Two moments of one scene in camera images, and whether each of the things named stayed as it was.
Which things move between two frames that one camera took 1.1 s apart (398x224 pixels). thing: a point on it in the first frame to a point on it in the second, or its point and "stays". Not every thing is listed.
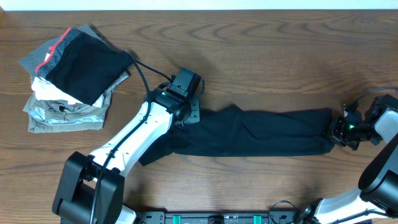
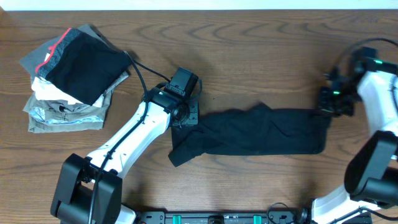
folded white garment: x=45 y=89 stays
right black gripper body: x=347 y=134 to x=339 y=101
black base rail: x=272 y=217 stays
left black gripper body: x=193 y=112 stays
